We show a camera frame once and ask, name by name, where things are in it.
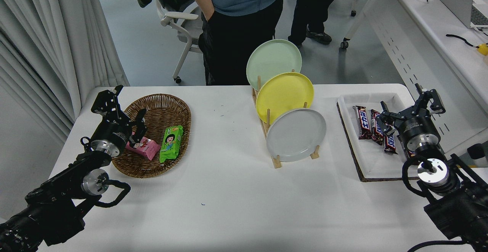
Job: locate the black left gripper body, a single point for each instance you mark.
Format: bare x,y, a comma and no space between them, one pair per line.
112,134

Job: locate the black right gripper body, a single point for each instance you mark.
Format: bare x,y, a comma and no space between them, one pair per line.
417,127

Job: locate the grey plate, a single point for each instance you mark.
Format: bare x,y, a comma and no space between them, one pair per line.
295,134

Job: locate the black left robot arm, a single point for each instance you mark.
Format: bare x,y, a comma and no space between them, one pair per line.
49,206

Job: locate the person's forearm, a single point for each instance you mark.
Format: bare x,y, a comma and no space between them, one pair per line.
202,2

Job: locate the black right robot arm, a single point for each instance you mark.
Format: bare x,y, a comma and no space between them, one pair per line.
457,210

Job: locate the yellow plate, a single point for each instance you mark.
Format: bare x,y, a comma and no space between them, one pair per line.
284,93

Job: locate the wooden plate rack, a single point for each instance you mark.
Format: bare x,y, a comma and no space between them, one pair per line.
276,162

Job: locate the pale green plate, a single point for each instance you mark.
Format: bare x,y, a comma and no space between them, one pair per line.
270,59

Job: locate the brown wicker basket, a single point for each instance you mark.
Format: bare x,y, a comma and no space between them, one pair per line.
162,111

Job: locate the pink snack pack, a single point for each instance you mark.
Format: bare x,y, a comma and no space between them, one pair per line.
149,150

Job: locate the green snack pack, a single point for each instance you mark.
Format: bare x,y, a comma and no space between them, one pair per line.
171,145

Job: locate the white tray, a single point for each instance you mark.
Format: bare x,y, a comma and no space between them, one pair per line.
368,158

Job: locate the white desk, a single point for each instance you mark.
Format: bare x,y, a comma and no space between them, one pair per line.
419,27

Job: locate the small yellow object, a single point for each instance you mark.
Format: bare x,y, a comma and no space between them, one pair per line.
483,49

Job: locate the pale grey curtain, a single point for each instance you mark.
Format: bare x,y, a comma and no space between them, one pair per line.
45,34

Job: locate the white office chair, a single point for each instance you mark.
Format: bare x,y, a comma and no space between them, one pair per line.
179,15

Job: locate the person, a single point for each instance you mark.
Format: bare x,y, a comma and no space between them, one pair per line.
316,0
240,34

